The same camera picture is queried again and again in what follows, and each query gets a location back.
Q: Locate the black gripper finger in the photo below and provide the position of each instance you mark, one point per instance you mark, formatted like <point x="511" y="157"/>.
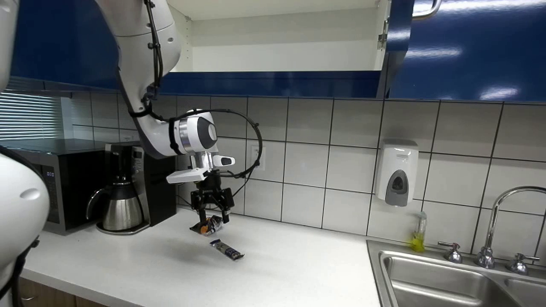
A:
<point x="224" y="212"/>
<point x="202" y="214"/>

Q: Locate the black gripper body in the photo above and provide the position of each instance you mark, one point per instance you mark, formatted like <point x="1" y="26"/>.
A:
<point x="211" y="191"/>

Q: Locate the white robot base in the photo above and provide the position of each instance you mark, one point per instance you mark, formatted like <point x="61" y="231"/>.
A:
<point x="25" y="200"/>

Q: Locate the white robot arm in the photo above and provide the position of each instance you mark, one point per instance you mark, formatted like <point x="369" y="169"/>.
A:
<point x="148" y="50"/>

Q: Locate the open white blue cabinet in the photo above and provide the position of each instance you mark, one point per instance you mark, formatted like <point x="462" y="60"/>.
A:
<point x="288" y="48"/>

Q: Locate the left blue cabinet door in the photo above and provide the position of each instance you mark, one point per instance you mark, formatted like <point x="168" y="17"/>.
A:
<point x="66" y="41"/>

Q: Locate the blue cabinet door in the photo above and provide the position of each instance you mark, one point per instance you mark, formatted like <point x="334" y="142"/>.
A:
<point x="66" y="41"/>
<point x="475" y="50"/>

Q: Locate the black orange snack packet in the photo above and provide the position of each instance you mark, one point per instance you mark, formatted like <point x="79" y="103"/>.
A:
<point x="211" y="226"/>

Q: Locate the black steel coffee maker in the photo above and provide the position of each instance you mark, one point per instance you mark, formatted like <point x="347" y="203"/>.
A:
<point x="148" y="174"/>

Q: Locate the steel coffee carafe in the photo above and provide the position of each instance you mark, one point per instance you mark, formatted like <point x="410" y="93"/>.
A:
<point x="122" y="212"/>

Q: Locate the black steel microwave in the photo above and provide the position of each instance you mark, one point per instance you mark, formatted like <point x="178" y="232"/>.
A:
<point x="73" y="169"/>

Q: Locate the white soap dispenser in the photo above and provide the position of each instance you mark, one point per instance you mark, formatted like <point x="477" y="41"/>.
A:
<point x="397" y="178"/>

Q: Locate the stainless steel sink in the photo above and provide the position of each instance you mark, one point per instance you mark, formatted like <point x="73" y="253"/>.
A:
<point x="405" y="278"/>

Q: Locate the yellow dish soap bottle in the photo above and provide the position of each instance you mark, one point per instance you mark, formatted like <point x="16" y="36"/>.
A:
<point x="417" y="241"/>

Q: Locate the chrome sink faucet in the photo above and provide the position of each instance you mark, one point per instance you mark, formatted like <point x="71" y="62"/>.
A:
<point x="506" y="236"/>

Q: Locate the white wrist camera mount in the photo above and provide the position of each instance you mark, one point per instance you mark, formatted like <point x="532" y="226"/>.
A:
<point x="201" y="166"/>

